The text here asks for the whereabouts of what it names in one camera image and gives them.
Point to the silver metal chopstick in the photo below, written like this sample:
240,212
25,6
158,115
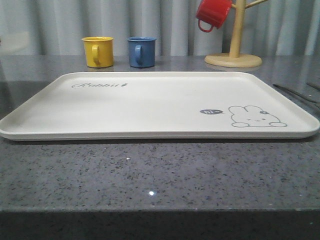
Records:
316,103

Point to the beige rabbit serving tray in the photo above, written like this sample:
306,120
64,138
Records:
157,105

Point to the blue mug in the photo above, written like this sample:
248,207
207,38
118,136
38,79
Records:
141,51

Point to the yellow mug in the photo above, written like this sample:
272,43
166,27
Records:
98,51

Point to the wooden mug tree stand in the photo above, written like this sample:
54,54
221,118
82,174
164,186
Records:
235,59

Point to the red mug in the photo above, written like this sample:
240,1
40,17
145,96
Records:
213,12

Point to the grey curtain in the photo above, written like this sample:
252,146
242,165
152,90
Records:
56,27

